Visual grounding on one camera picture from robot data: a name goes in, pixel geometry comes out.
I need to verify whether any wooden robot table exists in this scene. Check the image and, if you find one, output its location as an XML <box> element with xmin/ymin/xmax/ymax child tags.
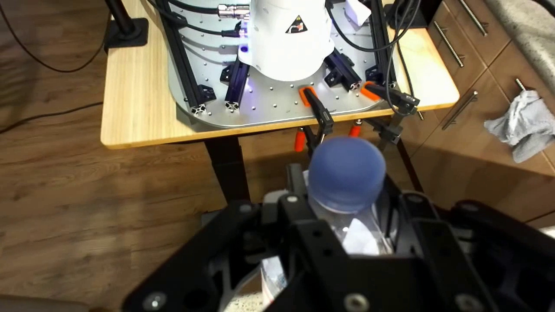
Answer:
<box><xmin>100</xmin><ymin>0</ymin><xmax>461</xmax><ymax>205</ymax></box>

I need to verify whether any black floor cable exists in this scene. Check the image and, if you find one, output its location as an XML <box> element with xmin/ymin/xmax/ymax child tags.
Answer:
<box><xmin>0</xmin><ymin>0</ymin><xmax>105</xmax><ymax>135</ymax></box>

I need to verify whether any grey towel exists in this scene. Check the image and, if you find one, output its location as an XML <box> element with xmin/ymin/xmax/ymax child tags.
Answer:
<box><xmin>483</xmin><ymin>89</ymin><xmax>555</xmax><ymax>165</ymax></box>

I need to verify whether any metal mounting plate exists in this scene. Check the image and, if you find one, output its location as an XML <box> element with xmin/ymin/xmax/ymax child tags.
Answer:
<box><xmin>166</xmin><ymin>23</ymin><xmax>405</xmax><ymax>132</ymax></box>

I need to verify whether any clear water bottle blue cap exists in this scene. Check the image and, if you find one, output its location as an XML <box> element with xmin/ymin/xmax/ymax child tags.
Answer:
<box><xmin>221</xmin><ymin>137</ymin><xmax>396</xmax><ymax>312</ymax></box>

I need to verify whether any orange black clamp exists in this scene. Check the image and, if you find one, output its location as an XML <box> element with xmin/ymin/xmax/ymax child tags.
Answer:
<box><xmin>292</xmin><ymin>85</ymin><xmax>336</xmax><ymax>154</ymax></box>
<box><xmin>344</xmin><ymin>80</ymin><xmax>422</xmax><ymax>146</ymax></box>

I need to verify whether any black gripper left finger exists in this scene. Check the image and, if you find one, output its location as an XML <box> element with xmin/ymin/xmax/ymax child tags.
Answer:
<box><xmin>119</xmin><ymin>163</ymin><xmax>377</xmax><ymax>312</ymax></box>

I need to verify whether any steel drawer handle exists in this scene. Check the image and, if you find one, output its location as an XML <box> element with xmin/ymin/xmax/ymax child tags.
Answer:
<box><xmin>457</xmin><ymin>0</ymin><xmax>490</xmax><ymax>38</ymax></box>
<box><xmin>440</xmin><ymin>90</ymin><xmax>480</xmax><ymax>132</ymax></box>
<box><xmin>431</xmin><ymin>19</ymin><xmax>466</xmax><ymax>70</ymax></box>

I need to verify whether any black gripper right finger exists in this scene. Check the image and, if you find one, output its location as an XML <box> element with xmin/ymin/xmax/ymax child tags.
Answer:
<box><xmin>379</xmin><ymin>172</ymin><xmax>555</xmax><ymax>312</ymax></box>

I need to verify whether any black stand base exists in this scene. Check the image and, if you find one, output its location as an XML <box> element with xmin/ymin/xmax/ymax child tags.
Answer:
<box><xmin>102</xmin><ymin>0</ymin><xmax>148</xmax><ymax>50</ymax></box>

